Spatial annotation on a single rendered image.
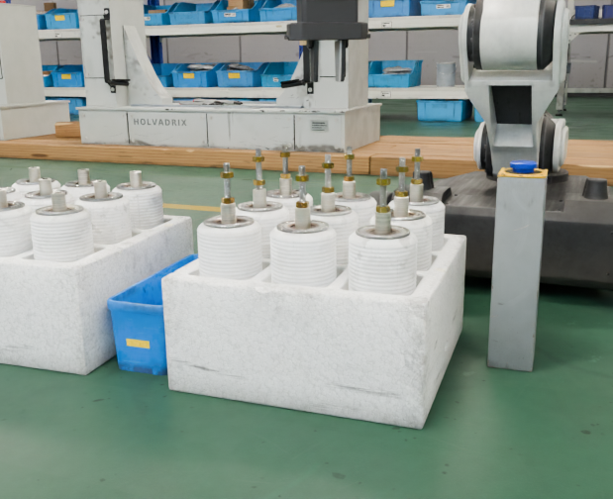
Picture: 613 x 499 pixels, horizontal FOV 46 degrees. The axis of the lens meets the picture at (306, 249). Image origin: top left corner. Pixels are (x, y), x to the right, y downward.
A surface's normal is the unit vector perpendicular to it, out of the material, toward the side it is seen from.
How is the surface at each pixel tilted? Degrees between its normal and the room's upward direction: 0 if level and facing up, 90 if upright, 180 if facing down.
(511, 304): 90
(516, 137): 54
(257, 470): 0
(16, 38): 90
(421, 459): 0
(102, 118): 90
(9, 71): 90
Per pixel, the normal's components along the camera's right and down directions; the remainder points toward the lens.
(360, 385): -0.33, 0.25
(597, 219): -0.28, -0.50
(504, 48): -0.34, 0.62
